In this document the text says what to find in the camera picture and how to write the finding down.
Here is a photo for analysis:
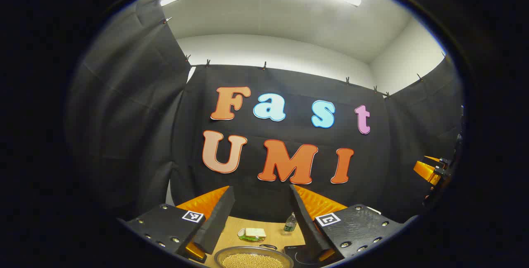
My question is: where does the clear plastic water bottle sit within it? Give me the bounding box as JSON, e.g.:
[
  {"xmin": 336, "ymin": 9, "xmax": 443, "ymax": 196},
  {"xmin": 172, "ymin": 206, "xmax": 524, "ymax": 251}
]
[{"xmin": 282, "ymin": 212, "xmax": 298, "ymax": 236}]

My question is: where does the small white plate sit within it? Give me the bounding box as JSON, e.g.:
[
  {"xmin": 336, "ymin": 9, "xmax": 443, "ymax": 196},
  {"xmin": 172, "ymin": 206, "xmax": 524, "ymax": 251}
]
[{"xmin": 237, "ymin": 228, "xmax": 267, "ymax": 243}]

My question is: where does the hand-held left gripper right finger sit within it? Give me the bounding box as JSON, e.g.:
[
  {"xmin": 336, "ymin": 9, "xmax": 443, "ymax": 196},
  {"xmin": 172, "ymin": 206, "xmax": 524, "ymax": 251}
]
[{"xmin": 288, "ymin": 184, "xmax": 410, "ymax": 265}]

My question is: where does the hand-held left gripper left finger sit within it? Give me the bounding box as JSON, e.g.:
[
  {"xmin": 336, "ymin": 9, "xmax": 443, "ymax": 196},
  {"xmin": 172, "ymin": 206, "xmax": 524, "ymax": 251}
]
[{"xmin": 117, "ymin": 185, "xmax": 236, "ymax": 264}]

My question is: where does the pile of soybeans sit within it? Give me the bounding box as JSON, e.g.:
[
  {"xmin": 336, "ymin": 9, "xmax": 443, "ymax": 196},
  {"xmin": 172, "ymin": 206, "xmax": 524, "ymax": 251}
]
[{"xmin": 222, "ymin": 254, "xmax": 286, "ymax": 268}]

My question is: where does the steel pot with black handles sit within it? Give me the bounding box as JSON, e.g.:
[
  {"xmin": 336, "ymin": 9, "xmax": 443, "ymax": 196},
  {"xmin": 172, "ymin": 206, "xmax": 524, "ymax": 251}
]
[{"xmin": 214, "ymin": 243, "xmax": 295, "ymax": 268}]

